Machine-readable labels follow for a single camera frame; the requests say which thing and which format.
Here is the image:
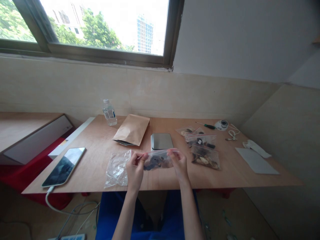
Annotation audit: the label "person's left hand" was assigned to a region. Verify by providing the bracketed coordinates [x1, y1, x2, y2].
[126, 152, 148, 190]

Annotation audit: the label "person's right hand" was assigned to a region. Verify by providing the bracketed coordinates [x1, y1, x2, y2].
[166, 148, 188, 181]

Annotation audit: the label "zip bag with dark pieces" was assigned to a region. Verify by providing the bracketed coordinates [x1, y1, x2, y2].
[142, 149, 180, 171]

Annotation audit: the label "empty clear plastic bag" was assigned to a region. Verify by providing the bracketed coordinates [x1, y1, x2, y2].
[104, 149, 132, 189]

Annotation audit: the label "zip bag with dried slices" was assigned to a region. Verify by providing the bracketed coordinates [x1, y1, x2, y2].
[189, 146, 221, 171]

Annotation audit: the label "silver digital kitchen scale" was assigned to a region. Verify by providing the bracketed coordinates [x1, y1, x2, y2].
[151, 133, 174, 150]

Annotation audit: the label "zip bag with black pieces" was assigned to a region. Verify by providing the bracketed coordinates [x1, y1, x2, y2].
[185, 133, 217, 151]

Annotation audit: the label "zip bag with pale pieces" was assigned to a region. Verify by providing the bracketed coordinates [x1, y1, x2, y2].
[175, 126, 207, 137]

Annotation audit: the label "brown kraft paper pouch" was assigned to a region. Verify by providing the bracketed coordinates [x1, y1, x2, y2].
[112, 114, 150, 146]

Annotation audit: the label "person's legs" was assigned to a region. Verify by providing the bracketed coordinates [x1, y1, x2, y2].
[95, 191, 203, 240]

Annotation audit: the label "clear water bottle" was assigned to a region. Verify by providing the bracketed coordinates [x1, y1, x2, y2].
[103, 99, 118, 126]

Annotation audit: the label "smartphone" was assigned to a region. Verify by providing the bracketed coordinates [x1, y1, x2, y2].
[41, 147, 86, 188]

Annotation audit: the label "white flat box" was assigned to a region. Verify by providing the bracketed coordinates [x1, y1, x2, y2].
[48, 117, 96, 160]

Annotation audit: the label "grey paper sheet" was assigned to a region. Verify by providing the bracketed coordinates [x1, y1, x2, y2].
[235, 147, 280, 175]

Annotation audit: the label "crumpled white tissue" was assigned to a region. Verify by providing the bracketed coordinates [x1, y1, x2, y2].
[242, 139, 272, 158]

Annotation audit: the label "white power strip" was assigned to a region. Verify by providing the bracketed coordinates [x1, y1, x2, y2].
[49, 233, 87, 240]

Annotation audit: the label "red plastic stool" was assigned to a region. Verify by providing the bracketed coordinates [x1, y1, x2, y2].
[0, 136, 90, 210]

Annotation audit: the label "white cabinet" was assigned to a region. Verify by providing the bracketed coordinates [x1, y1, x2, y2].
[0, 112, 75, 165]

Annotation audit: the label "window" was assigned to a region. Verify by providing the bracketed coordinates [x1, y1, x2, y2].
[0, 0, 185, 69]

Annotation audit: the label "green handled screwdriver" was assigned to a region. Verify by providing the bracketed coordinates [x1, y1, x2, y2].
[195, 122, 216, 130]

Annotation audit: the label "white dome camera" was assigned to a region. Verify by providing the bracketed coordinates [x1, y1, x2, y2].
[215, 120, 229, 131]

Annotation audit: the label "white coiled cable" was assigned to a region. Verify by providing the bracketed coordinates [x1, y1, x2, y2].
[225, 122, 241, 141]

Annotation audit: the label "white charging cable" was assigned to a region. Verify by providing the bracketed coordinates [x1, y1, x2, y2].
[45, 185, 100, 240]

